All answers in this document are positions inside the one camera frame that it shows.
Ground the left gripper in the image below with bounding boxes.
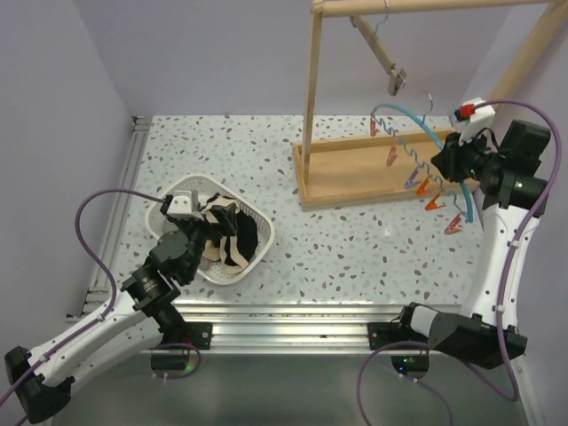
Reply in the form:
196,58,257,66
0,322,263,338
175,201,235,281

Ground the blue plastic clip hanger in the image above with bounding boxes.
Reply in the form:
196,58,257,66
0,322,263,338
369,103,474,235

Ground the black underwear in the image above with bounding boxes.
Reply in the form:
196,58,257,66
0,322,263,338
200,193,258,274

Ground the wooden clip hanger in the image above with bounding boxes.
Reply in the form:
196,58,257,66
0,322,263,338
349,0,407,97

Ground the beige underwear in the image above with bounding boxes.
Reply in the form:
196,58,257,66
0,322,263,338
202,247,221,268

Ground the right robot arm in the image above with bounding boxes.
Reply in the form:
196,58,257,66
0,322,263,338
395,120,551,369

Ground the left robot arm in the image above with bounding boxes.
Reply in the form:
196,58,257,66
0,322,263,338
4,213,221,424

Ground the white perforated plastic basket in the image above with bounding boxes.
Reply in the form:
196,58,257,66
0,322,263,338
146,174,274,285

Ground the wooden clothes rack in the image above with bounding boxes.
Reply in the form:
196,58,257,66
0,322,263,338
292,1,567,211

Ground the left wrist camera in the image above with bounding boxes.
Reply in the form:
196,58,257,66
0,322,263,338
167,190,199,219

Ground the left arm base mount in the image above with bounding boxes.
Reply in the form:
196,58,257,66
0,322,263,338
150,322,213,379

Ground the aluminium rail frame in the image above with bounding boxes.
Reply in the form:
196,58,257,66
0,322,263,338
33,115,547,426

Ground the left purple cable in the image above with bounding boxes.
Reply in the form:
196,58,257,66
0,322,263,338
0,188,172,426

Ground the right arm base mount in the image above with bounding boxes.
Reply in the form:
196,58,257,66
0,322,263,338
367,319,430,379

